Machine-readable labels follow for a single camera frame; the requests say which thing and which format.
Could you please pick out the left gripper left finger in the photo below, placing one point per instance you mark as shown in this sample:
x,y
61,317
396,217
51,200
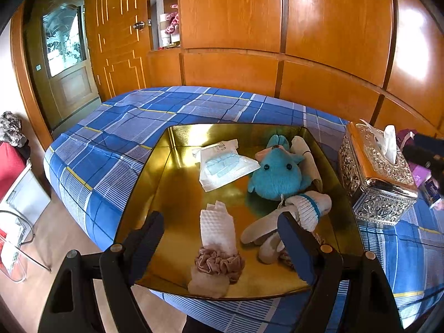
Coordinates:
x,y
122,264

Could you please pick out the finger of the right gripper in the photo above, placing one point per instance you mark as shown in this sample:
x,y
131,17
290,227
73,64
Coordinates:
x,y
427,152

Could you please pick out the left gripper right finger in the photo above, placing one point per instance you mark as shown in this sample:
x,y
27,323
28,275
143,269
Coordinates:
x,y
319,265

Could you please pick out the blue Tempo tissue pack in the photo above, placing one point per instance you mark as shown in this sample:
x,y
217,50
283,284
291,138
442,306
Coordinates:
x,y
431,194

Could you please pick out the white knit glove bundle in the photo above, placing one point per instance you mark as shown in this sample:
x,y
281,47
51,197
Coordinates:
x,y
303,211

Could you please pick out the blue plush toy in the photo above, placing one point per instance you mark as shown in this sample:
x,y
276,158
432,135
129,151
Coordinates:
x,y
279,175

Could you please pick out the white waffle cloth with scrunchie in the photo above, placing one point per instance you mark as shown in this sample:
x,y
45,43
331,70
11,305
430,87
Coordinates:
x,y
218,264

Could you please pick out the white wet wipes pack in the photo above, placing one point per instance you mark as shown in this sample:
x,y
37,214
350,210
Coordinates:
x,y
220,164

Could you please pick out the purple cardboard box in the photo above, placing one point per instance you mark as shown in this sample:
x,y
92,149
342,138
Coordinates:
x,y
420,174

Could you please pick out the white tissue in box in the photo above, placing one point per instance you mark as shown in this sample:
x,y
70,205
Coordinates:
x,y
385,140

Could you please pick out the ornate silver tissue box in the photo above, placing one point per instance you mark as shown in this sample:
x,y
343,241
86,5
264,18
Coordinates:
x,y
381,191

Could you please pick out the blue plaid bed sheet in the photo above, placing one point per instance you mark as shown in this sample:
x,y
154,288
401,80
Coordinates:
x,y
94,166

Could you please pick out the gold tray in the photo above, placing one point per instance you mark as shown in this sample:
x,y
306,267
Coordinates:
x,y
169,183

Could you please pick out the red suitcase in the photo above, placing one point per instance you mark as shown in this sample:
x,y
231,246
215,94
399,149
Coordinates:
x,y
11,166

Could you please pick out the shelf niche items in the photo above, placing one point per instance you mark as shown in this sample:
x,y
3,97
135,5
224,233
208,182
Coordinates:
x,y
169,29

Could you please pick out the wooden door with glass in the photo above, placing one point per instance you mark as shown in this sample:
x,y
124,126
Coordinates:
x,y
59,62

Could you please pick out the wooden wardrobe wall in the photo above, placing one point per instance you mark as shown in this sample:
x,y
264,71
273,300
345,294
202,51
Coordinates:
x,y
376,60

